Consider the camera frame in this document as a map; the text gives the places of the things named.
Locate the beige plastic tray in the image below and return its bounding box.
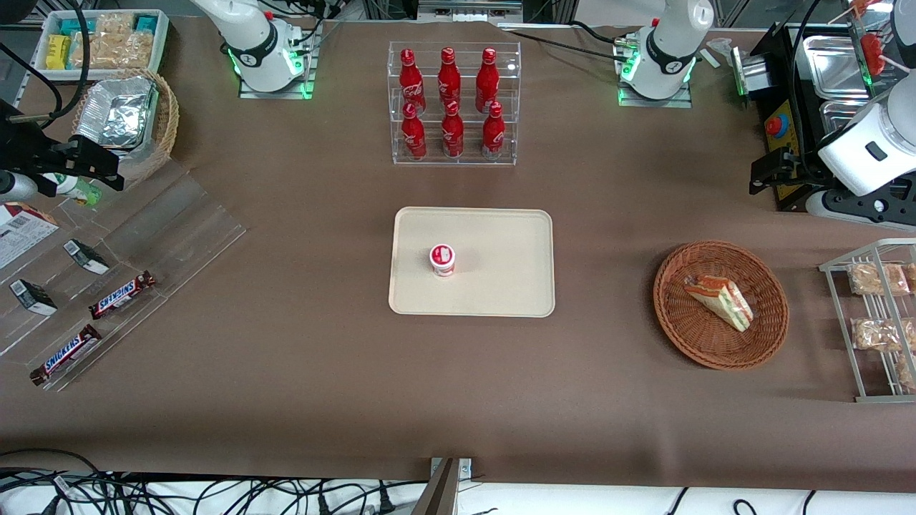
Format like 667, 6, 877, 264
388, 207, 556, 318

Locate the red white yogurt cup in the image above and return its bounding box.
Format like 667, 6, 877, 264
429, 243, 457, 278

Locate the yellow emergency stop box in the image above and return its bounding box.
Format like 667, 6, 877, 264
763, 99, 801, 203

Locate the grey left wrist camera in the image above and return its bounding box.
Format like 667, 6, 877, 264
804, 179, 916, 230

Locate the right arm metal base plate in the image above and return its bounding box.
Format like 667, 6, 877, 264
237, 20, 321, 100

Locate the clear bag of crackers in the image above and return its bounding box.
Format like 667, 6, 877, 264
70, 12, 155, 70

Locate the light wicker basket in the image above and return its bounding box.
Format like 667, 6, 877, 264
70, 67, 180, 181

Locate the black equipment stand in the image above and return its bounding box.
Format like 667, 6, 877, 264
743, 21, 916, 212

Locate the brown wicker basket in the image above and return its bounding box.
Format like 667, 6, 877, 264
653, 240, 790, 371

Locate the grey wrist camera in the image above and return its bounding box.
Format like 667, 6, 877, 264
804, 179, 916, 230
0, 170, 39, 203

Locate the wrapped triangle sandwich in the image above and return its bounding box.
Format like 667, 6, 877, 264
683, 275, 754, 333

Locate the clear acrylic bottle rack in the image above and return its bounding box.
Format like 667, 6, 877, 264
388, 41, 522, 167

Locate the black cable bundle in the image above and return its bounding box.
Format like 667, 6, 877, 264
0, 448, 430, 515

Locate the small steel tray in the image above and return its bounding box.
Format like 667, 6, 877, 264
818, 99, 872, 138

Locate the metal bracket at table edge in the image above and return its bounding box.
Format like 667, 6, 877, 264
409, 457, 474, 515

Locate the clear acrylic stepped display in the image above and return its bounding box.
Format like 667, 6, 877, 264
0, 156, 248, 393

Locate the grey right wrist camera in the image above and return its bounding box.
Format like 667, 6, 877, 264
0, 170, 39, 203

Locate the white plastic bin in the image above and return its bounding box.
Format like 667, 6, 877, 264
31, 9, 171, 82

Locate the yellow snack packet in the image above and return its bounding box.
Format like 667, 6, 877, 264
46, 34, 73, 72

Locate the Snickers chocolate bar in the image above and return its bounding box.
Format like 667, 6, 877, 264
88, 270, 157, 320
29, 324, 103, 387

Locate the grey metal wire rack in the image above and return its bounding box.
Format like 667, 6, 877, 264
819, 237, 916, 403

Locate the red skewered food model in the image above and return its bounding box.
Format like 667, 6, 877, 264
830, 0, 910, 78

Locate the red cola bottle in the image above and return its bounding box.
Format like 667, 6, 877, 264
441, 101, 465, 159
482, 101, 506, 160
401, 102, 428, 161
475, 47, 500, 114
399, 48, 427, 115
437, 46, 462, 115

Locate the aluminium foil container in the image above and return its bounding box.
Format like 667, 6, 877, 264
74, 76, 160, 151

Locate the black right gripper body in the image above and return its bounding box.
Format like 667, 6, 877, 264
0, 99, 72, 176

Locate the small black carton box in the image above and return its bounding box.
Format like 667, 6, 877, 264
9, 278, 59, 317
63, 239, 111, 276

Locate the large steel tray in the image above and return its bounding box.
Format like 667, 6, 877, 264
801, 34, 897, 102

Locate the silver box with green light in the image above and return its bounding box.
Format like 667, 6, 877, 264
729, 51, 772, 99

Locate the white red printed carton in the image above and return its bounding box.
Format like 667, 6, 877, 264
0, 202, 60, 270

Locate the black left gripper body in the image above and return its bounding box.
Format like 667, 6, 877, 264
786, 147, 834, 190

